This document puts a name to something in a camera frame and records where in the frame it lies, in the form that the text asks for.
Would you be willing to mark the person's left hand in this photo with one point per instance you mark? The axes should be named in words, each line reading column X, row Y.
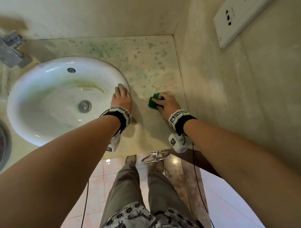
column 121, row 99

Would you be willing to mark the person's right hand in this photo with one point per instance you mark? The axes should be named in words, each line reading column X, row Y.
column 169, row 105

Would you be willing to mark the person's left fingers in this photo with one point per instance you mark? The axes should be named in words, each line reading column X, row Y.
column 121, row 89

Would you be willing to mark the person's right thumb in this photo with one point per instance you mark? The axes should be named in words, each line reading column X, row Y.
column 158, row 102

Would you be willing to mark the green scrubbing sponge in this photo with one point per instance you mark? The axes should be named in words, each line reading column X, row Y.
column 153, row 103

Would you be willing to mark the person's left forearm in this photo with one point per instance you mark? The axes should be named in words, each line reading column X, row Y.
column 58, row 169

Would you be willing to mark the person's right forearm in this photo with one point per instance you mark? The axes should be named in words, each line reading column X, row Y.
column 239, row 169

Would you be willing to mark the black wrist band with markers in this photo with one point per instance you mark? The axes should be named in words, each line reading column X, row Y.
column 122, row 116
column 180, row 119

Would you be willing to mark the chrome sink drain plug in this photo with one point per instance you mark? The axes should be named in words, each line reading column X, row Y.
column 85, row 106

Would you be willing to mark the beige shoe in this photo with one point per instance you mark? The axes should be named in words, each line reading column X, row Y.
column 130, row 159

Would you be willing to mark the white ceramic sink basin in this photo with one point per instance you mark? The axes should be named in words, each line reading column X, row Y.
column 47, row 98

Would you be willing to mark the khaki trousers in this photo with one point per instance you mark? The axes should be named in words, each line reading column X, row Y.
column 127, row 185

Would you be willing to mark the chrome faucet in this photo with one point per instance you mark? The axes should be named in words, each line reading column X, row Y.
column 13, row 52

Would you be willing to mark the patterned white shirt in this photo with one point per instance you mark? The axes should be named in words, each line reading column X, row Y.
column 136, row 216

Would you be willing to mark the dark round container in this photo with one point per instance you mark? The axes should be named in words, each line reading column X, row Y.
column 3, row 145

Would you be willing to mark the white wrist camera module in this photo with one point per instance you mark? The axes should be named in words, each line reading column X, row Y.
column 115, row 142
column 177, row 142

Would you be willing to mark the white wall socket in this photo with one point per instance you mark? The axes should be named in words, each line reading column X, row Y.
column 235, row 20

